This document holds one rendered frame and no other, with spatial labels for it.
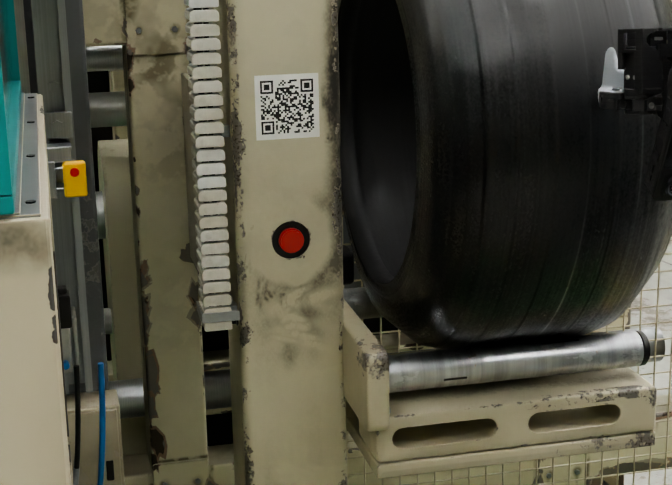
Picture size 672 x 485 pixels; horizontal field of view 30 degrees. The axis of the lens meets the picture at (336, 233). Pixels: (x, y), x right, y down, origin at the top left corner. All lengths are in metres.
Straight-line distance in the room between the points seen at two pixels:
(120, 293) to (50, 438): 1.48
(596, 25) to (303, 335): 0.51
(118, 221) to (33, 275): 1.47
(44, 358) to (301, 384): 0.80
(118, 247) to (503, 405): 0.94
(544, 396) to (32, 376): 0.88
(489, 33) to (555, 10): 0.08
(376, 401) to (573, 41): 0.46
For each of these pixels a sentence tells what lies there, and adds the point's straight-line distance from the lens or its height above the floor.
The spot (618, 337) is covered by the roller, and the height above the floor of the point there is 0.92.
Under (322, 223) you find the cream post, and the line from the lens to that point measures 1.50.
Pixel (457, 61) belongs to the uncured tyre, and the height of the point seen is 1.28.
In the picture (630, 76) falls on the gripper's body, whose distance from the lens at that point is 1.25.
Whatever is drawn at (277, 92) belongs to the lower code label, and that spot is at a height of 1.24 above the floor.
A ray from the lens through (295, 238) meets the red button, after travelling 1.49.
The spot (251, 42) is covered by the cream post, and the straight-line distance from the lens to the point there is 1.44.
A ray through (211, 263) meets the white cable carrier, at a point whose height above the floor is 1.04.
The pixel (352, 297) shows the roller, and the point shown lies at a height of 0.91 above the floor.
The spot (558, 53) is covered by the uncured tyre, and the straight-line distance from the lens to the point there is 1.35.
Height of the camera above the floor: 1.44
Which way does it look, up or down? 14 degrees down
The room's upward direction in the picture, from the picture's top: 1 degrees counter-clockwise
